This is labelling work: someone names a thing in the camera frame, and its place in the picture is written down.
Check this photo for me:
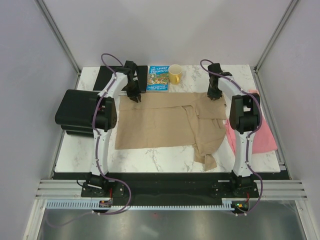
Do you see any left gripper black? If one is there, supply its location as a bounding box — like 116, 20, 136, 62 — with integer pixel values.
125, 79, 142, 103

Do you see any beige t shirt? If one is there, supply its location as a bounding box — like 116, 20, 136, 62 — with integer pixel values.
115, 92, 227, 171

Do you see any black pink drawer unit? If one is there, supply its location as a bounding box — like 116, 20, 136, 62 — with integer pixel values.
54, 89, 98, 138

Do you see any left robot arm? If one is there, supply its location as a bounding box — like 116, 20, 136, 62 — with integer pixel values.
90, 60, 141, 175

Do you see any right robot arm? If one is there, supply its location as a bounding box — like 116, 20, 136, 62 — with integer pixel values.
206, 63, 262, 178

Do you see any blue treehouse book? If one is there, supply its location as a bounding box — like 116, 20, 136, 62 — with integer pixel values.
146, 65, 169, 92

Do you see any pink cube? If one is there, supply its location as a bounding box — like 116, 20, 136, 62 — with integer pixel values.
248, 89, 260, 95

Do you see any black notebook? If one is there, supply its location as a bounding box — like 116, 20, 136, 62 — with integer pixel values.
93, 65, 149, 93

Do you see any yellow mug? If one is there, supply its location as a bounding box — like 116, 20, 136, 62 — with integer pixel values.
168, 64, 182, 85

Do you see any pink folded t shirt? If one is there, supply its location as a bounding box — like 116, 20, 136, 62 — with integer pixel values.
224, 117, 278, 154

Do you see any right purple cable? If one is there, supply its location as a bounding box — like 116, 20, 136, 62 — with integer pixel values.
199, 58, 264, 217

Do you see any purple cable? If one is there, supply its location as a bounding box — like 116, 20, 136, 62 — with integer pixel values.
46, 52, 132, 228
199, 58, 264, 217

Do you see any right aluminium frame post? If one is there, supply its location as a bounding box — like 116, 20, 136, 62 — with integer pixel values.
253, 0, 301, 73

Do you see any aluminium frame post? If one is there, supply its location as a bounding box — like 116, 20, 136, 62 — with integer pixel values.
253, 0, 301, 73
35, 0, 81, 76

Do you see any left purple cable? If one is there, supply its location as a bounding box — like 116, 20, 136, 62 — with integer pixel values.
46, 52, 132, 228

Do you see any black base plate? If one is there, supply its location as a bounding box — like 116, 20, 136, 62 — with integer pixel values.
79, 171, 259, 207

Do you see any aluminium front rail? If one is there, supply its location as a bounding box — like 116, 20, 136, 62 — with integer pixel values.
35, 179, 307, 201

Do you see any left aluminium frame post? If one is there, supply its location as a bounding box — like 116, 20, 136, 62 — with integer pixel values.
35, 0, 81, 76

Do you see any white cable duct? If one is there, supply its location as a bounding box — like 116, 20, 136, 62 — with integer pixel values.
46, 199, 242, 211

